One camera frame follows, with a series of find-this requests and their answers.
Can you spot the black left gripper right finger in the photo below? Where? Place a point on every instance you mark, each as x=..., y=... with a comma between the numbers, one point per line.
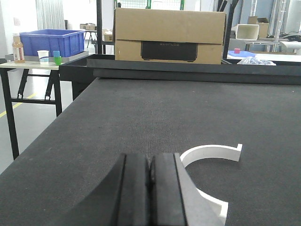
x=174, y=198

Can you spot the orange drink bottle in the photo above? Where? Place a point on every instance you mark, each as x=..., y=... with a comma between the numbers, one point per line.
x=18, y=49

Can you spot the white paper cup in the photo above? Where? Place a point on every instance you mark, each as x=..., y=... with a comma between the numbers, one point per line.
x=43, y=56

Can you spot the clear plastic bag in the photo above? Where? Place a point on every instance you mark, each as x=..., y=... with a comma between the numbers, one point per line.
x=255, y=61

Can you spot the green and blue cups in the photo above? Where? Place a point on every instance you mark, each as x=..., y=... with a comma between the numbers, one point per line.
x=57, y=57

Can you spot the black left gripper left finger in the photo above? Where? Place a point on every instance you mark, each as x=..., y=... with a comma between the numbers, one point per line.
x=121, y=198

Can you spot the large cardboard box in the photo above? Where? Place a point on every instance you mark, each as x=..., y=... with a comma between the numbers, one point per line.
x=169, y=35

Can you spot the white square duct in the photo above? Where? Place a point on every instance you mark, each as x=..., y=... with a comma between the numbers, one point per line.
x=246, y=31

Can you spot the white curved pipe clamp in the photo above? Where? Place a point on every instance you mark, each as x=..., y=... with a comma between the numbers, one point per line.
x=219, y=207

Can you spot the pink cup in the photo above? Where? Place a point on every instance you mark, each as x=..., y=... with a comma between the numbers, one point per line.
x=237, y=50

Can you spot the folding side table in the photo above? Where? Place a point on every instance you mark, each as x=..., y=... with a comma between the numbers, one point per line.
x=52, y=95

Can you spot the blue plastic bin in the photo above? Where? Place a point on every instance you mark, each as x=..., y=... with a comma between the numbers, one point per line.
x=67, y=42

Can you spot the small brown cardboard box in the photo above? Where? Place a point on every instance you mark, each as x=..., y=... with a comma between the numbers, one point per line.
x=263, y=25

